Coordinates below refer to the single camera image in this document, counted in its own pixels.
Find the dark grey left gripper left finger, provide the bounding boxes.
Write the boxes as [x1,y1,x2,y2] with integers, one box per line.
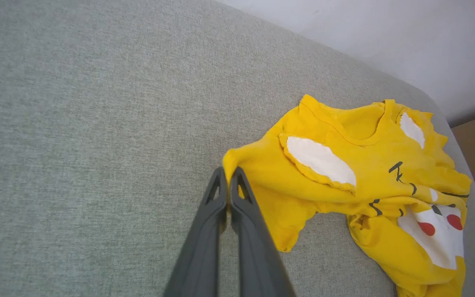
[163,167,228,297]

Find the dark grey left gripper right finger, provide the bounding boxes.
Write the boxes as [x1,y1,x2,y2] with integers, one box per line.
[230,167,298,297]

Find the yellow cartoon face t-shirt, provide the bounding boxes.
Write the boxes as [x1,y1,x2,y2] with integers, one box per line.
[222,94,473,297]

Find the grey fabric sofa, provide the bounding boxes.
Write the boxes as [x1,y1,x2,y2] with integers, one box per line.
[0,0,475,297]

